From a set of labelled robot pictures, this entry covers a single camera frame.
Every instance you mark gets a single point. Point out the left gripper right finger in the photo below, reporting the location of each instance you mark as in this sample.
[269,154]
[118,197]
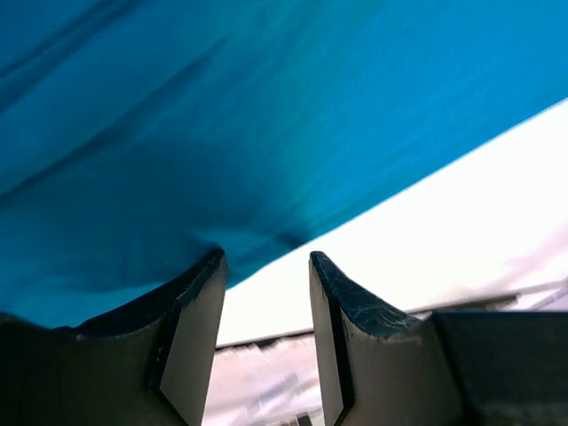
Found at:
[381,366]

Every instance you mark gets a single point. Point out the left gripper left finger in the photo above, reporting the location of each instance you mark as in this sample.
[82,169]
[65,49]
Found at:
[147,362]

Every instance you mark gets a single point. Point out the blue t shirt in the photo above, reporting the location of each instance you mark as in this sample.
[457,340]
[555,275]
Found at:
[136,136]

